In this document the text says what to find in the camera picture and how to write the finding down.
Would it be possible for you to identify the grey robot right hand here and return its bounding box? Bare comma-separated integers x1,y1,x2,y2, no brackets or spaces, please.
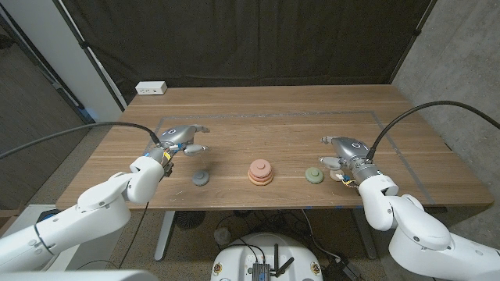
317,136,383,188

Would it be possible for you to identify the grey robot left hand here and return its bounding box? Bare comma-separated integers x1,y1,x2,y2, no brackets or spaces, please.
146,124,211,164

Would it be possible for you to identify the green toy disc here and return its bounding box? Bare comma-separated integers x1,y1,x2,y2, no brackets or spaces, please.
305,166,325,185

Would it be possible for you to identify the dusty pink toy disc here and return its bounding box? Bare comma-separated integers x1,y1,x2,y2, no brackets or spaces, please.
249,158,273,177

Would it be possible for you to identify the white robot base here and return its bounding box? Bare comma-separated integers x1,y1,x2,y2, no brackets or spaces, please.
210,233,324,281

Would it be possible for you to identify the grey toy disc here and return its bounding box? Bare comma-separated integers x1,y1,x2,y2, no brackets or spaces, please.
191,169,211,187

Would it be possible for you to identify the white power strip box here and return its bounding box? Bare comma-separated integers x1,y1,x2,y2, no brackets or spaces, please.
134,80,168,96

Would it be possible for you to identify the small black floor fan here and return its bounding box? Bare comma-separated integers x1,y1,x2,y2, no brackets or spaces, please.
174,210,206,230

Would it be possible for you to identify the grey tape outline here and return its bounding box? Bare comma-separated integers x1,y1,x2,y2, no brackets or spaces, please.
116,110,437,210

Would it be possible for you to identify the grey table leg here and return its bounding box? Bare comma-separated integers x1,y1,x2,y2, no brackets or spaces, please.
351,208,378,261

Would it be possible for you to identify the white table leg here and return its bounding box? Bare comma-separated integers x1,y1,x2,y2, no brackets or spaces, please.
154,210,177,261

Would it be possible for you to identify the round grey floor object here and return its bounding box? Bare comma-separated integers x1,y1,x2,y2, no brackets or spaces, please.
213,227,232,246

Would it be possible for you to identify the black backdrop curtain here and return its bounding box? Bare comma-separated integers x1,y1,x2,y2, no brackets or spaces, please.
60,0,434,105

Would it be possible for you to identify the black power adapter box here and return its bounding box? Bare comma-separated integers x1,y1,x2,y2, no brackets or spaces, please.
322,257,363,281

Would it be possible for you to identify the white floor platform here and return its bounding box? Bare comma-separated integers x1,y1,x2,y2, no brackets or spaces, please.
11,205,126,271

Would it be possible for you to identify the black backdrop stand pole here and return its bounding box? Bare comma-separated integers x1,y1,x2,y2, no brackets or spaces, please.
52,0,129,112
387,0,438,85

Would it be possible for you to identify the blue foot pedal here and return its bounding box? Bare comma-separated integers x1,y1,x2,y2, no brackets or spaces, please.
37,209,62,223

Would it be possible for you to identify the grey router with black antennas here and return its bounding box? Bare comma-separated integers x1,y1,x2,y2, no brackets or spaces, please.
252,244,295,281

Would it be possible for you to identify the white robot torso edge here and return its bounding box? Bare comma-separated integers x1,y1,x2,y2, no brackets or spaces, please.
0,269,159,281

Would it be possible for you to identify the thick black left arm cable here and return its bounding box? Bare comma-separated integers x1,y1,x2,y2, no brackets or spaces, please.
0,121,163,161

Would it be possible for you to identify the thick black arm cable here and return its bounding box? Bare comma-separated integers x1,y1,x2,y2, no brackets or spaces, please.
366,100,500,162
0,121,163,161

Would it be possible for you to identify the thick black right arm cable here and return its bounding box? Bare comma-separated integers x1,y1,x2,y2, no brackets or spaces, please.
366,100,500,162

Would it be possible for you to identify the thin black left wrist cable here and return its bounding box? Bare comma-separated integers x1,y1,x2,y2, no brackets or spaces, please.
76,201,150,271

